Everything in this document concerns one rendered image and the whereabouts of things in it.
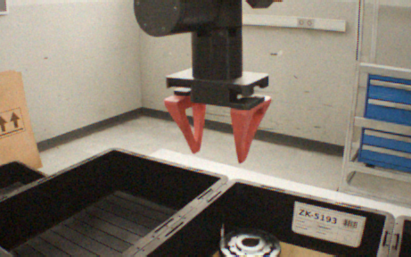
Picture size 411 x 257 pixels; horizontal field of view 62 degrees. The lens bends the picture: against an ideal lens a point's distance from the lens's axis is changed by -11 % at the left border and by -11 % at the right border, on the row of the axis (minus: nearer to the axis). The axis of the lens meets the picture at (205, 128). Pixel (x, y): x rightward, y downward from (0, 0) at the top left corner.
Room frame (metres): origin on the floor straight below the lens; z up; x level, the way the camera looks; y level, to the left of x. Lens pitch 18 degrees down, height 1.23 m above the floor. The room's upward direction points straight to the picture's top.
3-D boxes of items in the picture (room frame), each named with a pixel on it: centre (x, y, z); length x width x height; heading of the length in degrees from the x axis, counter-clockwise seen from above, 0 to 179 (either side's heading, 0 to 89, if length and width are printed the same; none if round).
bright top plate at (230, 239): (0.52, -0.07, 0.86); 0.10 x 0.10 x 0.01
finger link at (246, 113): (0.42, -0.03, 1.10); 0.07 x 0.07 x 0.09; 59
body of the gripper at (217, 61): (0.42, -0.01, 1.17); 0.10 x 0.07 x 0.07; 59
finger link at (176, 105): (0.44, 0.00, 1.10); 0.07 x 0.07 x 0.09; 59
